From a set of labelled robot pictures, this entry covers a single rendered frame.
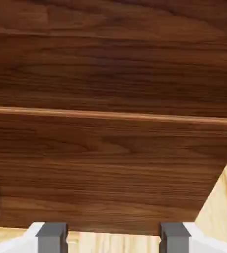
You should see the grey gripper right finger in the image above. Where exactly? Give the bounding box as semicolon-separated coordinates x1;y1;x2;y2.
159;222;227;253

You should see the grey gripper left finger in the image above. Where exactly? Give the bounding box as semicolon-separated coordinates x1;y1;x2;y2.
0;222;68;253

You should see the dark wood cabinet door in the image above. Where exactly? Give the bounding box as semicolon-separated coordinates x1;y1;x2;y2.
0;0;227;121
0;112;227;236

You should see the dark wood cabinet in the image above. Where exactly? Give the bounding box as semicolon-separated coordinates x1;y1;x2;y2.
0;0;227;236

